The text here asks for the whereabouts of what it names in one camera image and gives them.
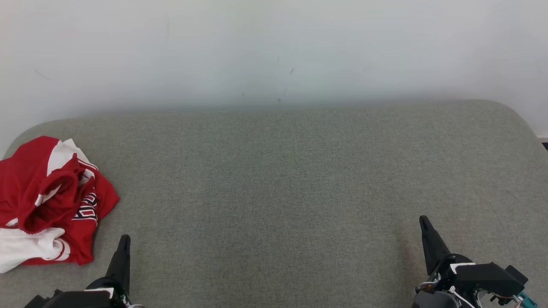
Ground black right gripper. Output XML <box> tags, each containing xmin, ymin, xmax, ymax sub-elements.
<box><xmin>412</xmin><ymin>215</ymin><xmax>480</xmax><ymax>308</ymax></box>

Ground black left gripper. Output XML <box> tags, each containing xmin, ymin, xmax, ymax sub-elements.
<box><xmin>85</xmin><ymin>234</ymin><xmax>144</xmax><ymax>308</ymax></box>

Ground red number 23 basketball jersey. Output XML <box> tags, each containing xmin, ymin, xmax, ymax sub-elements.
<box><xmin>0</xmin><ymin>138</ymin><xmax>120</xmax><ymax>274</ymax></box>

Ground red shorts with white waistband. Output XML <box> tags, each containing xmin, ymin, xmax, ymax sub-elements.
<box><xmin>0</xmin><ymin>136</ymin><xmax>97</xmax><ymax>235</ymax></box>

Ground thin white cable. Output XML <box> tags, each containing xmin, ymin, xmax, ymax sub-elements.
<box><xmin>447</xmin><ymin>286</ymin><xmax>477</xmax><ymax>308</ymax></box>

